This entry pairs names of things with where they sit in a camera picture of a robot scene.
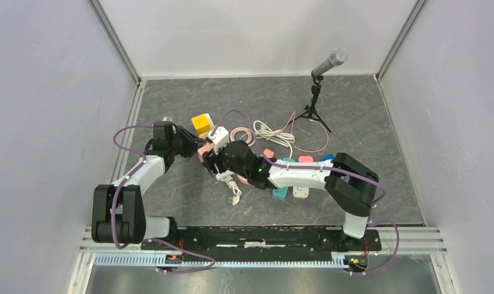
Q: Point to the blue white green block stack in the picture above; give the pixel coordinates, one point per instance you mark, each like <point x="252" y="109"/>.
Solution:
<point x="329" y="157"/>

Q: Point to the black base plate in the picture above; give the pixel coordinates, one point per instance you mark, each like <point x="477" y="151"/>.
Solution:
<point x="305" y="243"/>

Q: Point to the black tripod stand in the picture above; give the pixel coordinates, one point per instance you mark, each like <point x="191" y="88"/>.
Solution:
<point x="310" y="112"/>

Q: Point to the grey microphone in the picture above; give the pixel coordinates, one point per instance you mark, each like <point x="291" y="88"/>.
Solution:
<point x="336" y="58"/>

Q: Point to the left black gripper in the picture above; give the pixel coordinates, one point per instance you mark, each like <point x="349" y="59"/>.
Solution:
<point x="192" y="143"/>

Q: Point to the pink cube plug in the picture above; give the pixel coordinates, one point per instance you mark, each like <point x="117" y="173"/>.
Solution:
<point x="209" y="147"/>

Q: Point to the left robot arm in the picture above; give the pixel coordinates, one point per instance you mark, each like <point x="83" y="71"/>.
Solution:
<point x="118" y="214"/>

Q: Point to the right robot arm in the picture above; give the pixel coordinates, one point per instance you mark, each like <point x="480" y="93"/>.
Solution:
<point x="351" y="184"/>

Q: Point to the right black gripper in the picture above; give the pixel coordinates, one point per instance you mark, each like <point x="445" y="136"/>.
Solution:
<point x="211" y="158"/>

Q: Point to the small pink plug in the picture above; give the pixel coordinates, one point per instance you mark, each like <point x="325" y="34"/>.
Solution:
<point x="268" y="153"/>

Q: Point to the teal power strip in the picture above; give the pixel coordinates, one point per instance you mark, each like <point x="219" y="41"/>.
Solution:
<point x="280" y="193"/>

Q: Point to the yellow cube plug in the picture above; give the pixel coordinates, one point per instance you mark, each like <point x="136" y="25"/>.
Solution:
<point x="202" y="123"/>

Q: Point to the pink plug adapter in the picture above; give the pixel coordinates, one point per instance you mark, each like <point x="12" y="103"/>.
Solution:
<point x="305" y="159"/>

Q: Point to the white plug adapter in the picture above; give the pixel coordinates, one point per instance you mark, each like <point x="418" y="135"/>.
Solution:
<point x="300" y="192"/>

